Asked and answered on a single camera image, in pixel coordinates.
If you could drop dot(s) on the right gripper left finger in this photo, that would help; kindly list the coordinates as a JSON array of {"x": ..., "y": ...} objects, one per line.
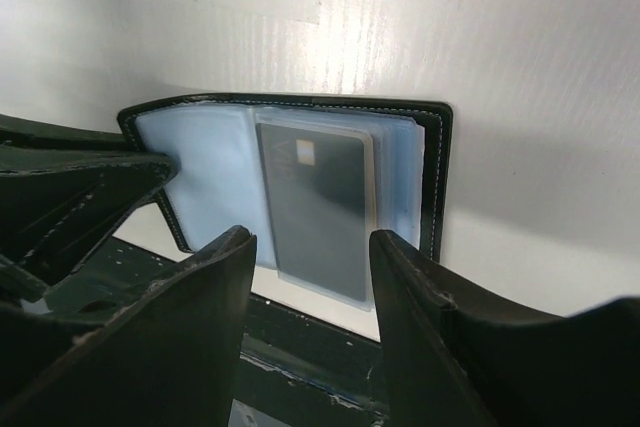
[{"x": 165, "y": 354}]

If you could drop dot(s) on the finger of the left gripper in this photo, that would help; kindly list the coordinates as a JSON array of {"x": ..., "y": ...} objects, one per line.
[{"x": 64, "y": 192}]

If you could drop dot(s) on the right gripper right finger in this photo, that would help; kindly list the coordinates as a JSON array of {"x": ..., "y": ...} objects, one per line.
[{"x": 457, "y": 354}]

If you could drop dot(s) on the black leather card holder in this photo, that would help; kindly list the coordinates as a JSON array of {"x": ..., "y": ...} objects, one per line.
[{"x": 212, "y": 138}]

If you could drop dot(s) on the dark credit card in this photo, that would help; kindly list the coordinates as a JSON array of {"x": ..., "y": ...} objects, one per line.
[{"x": 320, "y": 193}]

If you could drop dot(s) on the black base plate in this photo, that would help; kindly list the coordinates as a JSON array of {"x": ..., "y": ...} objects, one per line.
[{"x": 290, "y": 369}]

